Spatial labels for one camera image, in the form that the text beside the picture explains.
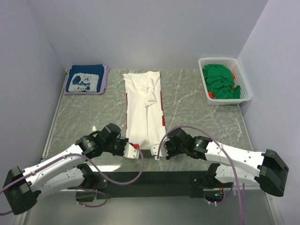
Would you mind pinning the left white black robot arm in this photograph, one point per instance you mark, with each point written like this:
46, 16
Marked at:
68, 169

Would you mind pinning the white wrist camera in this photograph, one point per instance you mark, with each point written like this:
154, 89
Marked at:
131, 151
157, 152

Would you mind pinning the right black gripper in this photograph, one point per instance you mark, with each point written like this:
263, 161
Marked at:
170, 145

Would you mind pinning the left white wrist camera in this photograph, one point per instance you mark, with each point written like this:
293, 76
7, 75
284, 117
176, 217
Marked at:
131, 151

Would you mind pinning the green t-shirt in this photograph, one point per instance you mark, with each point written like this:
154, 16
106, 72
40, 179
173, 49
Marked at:
215, 70

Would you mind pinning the white plastic basket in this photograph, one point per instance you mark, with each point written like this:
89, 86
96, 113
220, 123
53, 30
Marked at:
233, 65

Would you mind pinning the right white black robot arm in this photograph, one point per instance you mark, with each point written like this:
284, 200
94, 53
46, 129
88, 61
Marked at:
232, 165

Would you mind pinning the folded lilac t-shirt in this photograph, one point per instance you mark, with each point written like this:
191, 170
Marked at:
105, 75

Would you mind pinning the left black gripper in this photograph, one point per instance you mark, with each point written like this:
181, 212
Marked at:
120, 145

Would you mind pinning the white t-shirt red print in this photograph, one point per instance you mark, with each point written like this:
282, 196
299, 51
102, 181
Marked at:
145, 115

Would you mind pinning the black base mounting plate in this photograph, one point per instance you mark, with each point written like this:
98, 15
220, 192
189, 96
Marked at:
158, 184

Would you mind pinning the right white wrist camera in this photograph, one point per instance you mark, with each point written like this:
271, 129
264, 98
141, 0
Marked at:
157, 152

